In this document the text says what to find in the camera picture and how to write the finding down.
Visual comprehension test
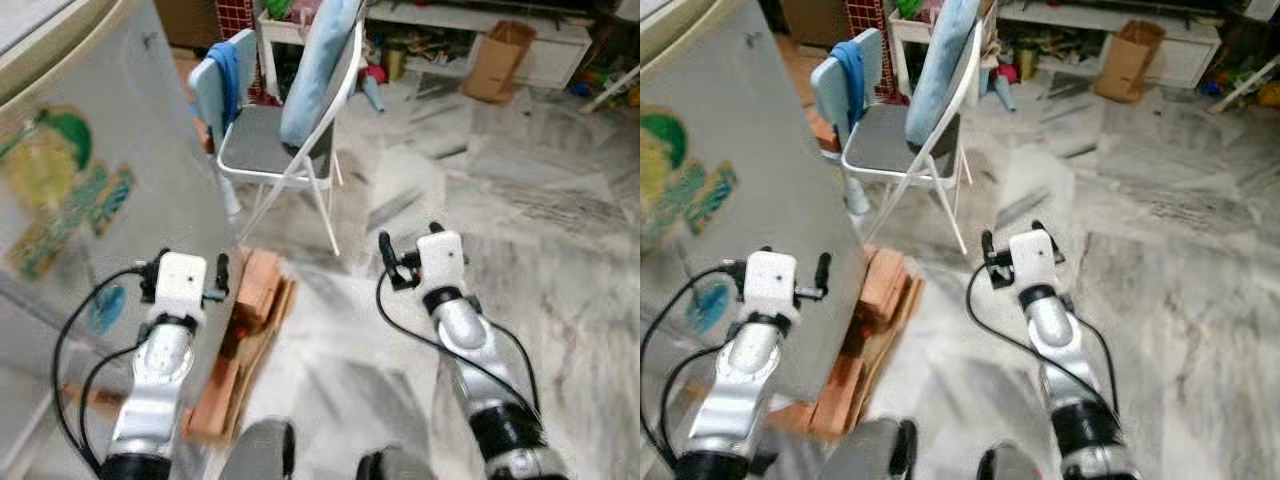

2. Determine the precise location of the small fridge door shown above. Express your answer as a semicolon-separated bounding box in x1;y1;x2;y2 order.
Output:
640;0;871;480
0;0;243;480

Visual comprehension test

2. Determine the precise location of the small blue fridge sticker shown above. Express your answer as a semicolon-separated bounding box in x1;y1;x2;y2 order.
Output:
685;280;733;336
85;285;128;338

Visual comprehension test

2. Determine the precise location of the green yellow fridge sticker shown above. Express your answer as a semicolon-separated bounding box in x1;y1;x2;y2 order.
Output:
640;110;741;269
0;105;138;283

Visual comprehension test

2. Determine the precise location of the small fridge cabinet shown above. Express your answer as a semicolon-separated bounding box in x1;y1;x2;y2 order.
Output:
640;0;746;73
0;0;136;103

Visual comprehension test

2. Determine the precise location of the white folding chair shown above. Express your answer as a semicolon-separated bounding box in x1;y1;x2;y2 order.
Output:
213;15;366;258
840;15;986;256

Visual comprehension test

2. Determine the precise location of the brown paper bag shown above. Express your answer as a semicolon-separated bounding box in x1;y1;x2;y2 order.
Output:
1092;20;1167;103
459;20;538;105

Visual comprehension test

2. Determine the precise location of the pale blue rounded panel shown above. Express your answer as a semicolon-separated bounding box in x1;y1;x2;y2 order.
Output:
188;28;258;151
810;27;886;151

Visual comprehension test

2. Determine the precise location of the grey robot left leg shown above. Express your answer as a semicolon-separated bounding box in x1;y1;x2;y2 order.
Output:
215;418;298;480
815;417;918;480

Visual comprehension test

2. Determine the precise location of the grey robot leg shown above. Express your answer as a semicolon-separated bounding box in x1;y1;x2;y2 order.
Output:
215;418;298;480
815;417;918;480
357;445;438;480
978;443;1053;480

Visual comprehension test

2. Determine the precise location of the light blue cushion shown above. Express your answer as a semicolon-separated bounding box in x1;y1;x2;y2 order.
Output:
905;0;983;146
279;0;363;148

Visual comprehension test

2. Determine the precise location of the blue cloth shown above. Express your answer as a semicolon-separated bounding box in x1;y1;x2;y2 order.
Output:
206;42;242;129
830;40;866;126

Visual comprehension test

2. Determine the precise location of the grey robot right leg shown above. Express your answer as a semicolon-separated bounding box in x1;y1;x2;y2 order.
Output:
978;443;1053;480
357;445;438;480

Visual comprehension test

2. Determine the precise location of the white low tv cabinet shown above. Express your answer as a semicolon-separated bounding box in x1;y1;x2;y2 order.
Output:
365;0;598;91
998;0;1226;89

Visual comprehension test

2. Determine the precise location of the white small shelf rack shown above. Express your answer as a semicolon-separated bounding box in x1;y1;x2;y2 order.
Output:
888;10;936;101
255;10;301;101

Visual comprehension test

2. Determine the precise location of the brown wooden furniture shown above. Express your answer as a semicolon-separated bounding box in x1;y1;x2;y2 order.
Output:
778;0;851;49
153;0;223;51

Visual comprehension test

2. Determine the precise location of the red lattice panel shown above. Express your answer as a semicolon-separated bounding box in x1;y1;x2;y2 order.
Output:
845;0;894;101
215;0;259;43

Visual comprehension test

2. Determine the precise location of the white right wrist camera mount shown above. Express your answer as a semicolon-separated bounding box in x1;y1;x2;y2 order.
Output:
413;231;467;293
1008;229;1061;291

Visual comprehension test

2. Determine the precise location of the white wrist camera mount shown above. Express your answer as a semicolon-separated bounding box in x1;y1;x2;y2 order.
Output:
1008;229;1061;291
413;231;467;293
153;252;209;323
742;250;799;323

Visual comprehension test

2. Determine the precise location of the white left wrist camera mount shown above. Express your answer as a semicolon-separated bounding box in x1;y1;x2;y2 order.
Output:
742;250;799;323
153;252;209;323

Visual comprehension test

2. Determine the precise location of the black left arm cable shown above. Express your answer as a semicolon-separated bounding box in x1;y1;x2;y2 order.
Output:
50;264;151;479
640;262;741;479

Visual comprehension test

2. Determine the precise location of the white slanted frame bar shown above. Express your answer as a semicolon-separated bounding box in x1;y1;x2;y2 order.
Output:
1208;55;1280;113
583;65;641;113

